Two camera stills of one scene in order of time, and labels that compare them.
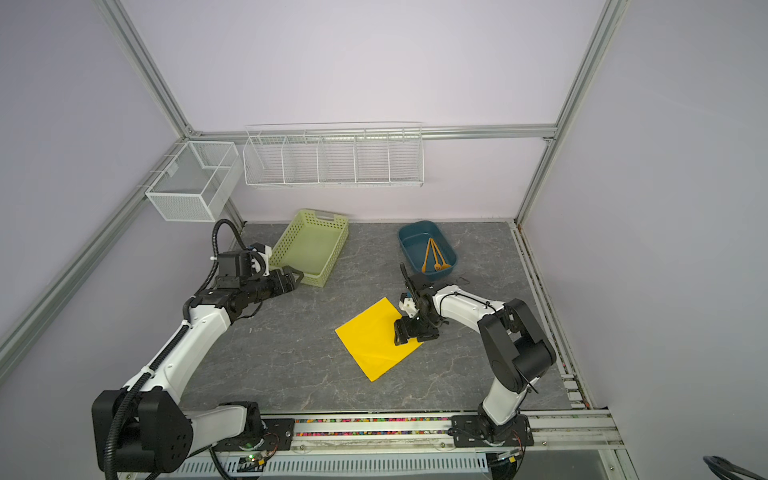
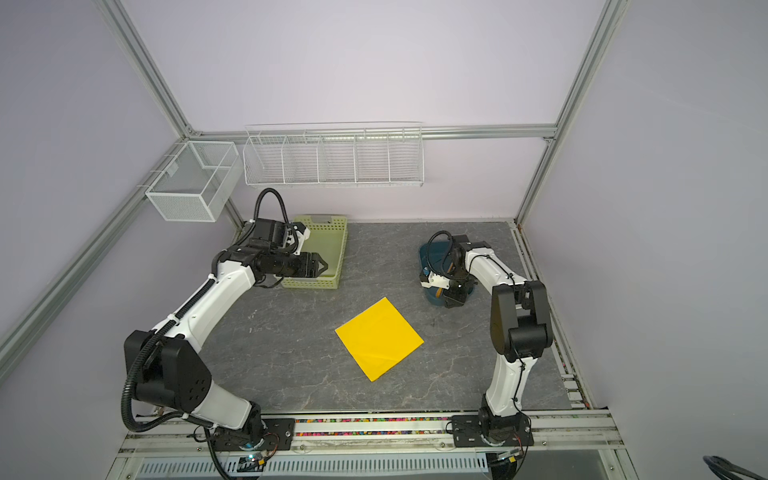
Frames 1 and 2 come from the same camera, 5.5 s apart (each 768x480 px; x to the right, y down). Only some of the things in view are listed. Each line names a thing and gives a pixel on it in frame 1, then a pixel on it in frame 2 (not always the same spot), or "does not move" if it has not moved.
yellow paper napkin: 370,337 does not move
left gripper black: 287,278 → 304,270
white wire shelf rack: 333,154 does not move
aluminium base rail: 519,445 does not move
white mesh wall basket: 195,185 does not move
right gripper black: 401,330 → 458,300
